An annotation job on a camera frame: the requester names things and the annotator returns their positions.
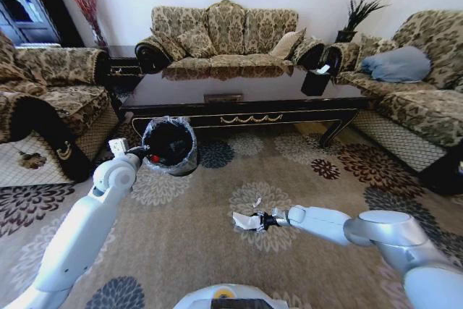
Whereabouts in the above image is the white paper trash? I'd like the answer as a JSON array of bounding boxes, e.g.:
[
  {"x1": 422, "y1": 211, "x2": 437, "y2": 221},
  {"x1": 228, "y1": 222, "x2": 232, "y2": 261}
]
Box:
[{"x1": 231, "y1": 211, "x2": 255, "y2": 231}]

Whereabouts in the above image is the black trash bin with liner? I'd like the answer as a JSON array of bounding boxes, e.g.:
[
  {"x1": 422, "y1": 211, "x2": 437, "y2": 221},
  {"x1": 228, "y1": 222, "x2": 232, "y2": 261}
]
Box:
[{"x1": 141, "y1": 116, "x2": 199, "y2": 177}]

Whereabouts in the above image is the floral patterned rug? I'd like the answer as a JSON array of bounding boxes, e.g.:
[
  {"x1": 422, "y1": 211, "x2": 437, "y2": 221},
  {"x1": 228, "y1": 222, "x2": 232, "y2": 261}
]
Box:
[{"x1": 0, "y1": 120, "x2": 463, "y2": 309}]

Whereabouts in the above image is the white robot front shell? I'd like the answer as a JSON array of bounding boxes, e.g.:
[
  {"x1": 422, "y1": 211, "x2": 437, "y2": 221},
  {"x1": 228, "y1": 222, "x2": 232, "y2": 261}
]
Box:
[{"x1": 172, "y1": 283, "x2": 291, "y2": 309}]

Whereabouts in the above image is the dark side table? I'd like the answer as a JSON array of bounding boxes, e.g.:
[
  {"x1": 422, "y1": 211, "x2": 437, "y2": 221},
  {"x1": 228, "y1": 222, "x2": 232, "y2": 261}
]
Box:
[{"x1": 106, "y1": 45, "x2": 146, "y2": 88}]

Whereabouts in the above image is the dark glossy coffee table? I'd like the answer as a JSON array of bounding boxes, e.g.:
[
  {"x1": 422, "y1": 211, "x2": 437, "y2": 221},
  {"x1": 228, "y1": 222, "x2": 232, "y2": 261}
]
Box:
[{"x1": 119, "y1": 64, "x2": 370, "y2": 149}]

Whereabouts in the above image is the floral square cushion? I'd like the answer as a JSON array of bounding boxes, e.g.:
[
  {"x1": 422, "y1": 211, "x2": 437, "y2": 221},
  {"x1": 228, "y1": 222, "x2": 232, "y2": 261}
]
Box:
[{"x1": 176, "y1": 22, "x2": 217, "y2": 59}]

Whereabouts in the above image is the black tissue box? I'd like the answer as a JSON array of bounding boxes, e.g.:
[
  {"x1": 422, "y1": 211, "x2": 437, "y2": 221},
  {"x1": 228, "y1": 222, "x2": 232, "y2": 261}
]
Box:
[{"x1": 300, "y1": 64, "x2": 332, "y2": 97}]

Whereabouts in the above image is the three-seat floral patterned sofa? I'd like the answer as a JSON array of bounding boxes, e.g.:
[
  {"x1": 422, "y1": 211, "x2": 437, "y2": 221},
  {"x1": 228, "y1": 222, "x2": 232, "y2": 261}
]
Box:
[{"x1": 134, "y1": 0, "x2": 326, "y2": 75}]

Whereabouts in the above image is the red dried branch bouquet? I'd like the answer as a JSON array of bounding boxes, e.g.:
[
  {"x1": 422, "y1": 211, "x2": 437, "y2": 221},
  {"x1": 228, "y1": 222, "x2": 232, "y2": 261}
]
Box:
[{"x1": 57, "y1": 0, "x2": 110, "y2": 50}]

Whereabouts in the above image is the beige striped cushion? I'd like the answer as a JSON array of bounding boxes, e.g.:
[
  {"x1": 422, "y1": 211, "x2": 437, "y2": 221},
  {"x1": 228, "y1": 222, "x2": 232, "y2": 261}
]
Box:
[{"x1": 269, "y1": 27, "x2": 308, "y2": 61}]

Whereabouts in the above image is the floral sofa with blue pillow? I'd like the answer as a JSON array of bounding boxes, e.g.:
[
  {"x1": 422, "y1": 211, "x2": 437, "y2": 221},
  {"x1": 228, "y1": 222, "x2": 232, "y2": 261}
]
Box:
[{"x1": 324, "y1": 9, "x2": 463, "y2": 196}]

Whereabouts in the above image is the dark glass door cabinet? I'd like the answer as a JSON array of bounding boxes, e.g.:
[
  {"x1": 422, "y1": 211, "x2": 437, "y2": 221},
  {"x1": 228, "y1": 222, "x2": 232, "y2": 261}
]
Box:
[{"x1": 0, "y1": 0, "x2": 86, "y2": 48}]

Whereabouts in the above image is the floral cushion beside blue pillow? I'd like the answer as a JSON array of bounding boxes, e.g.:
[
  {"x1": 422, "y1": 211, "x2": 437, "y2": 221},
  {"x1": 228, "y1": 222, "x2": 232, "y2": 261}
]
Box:
[{"x1": 355, "y1": 33, "x2": 399, "y2": 72}]

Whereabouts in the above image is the blue-grey pillow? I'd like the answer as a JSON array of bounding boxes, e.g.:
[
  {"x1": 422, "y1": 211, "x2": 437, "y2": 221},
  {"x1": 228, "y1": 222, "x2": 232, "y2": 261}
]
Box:
[{"x1": 360, "y1": 45, "x2": 433, "y2": 84}]

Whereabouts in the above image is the green plant in black pot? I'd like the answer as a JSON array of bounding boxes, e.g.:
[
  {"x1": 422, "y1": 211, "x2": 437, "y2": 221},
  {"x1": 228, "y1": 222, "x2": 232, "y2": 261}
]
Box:
[{"x1": 335, "y1": 0, "x2": 394, "y2": 44}]

